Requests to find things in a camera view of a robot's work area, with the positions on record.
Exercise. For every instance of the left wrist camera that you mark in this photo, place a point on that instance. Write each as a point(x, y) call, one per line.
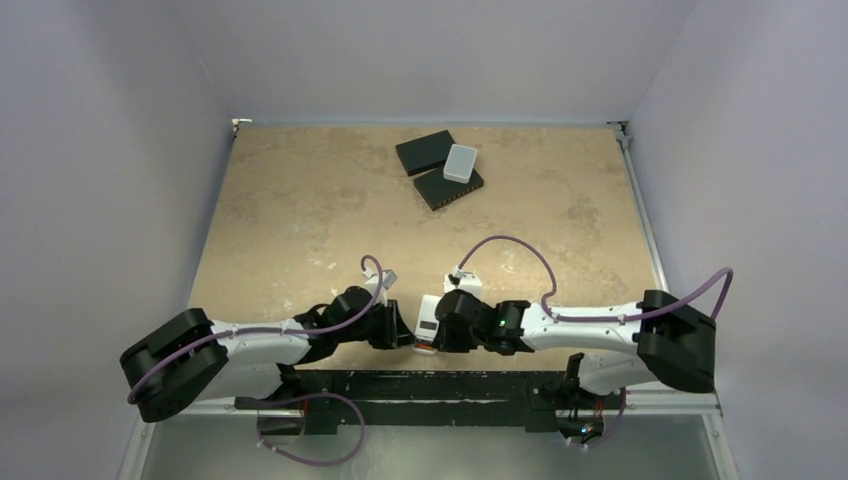
point(383, 279)

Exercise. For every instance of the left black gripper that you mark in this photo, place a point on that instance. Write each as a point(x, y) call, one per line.
point(394, 332)

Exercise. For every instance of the black box rear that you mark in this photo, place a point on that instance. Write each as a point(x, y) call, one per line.
point(425, 153)

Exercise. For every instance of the white plastic box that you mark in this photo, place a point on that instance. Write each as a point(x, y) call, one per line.
point(460, 164)

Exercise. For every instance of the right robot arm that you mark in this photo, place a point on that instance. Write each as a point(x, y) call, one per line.
point(658, 338)

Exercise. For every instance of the black base bar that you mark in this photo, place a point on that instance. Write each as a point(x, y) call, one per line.
point(535, 401)

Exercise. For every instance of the black box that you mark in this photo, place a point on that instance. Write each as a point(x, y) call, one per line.
point(425, 153)
point(437, 192)

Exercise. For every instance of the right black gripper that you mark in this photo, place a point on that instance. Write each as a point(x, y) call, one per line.
point(439, 332)

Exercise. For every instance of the black box front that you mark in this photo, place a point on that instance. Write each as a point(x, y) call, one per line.
point(437, 192)

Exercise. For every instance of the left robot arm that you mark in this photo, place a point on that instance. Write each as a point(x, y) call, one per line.
point(192, 358)

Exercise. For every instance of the white remote control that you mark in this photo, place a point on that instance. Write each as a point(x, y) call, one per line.
point(426, 325)

